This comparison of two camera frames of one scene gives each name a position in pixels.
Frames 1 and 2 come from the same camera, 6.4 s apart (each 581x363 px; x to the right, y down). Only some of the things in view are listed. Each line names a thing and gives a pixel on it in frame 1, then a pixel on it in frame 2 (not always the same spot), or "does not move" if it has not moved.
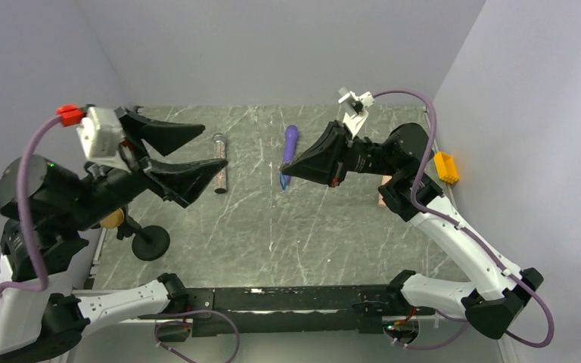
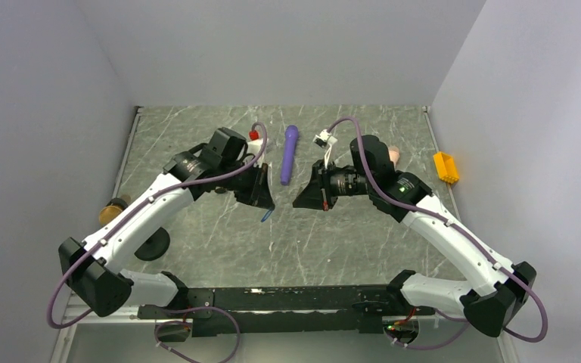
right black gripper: x=327 y=159 → x=318 y=193
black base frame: x=286 y=309 does not move
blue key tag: x=284 y=180 → x=267 y=215
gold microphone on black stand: x=150 y=242 does not move
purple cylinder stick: x=290 y=144 does not move
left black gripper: x=185 y=179 → x=259 y=194
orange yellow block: x=445 y=167 does not move
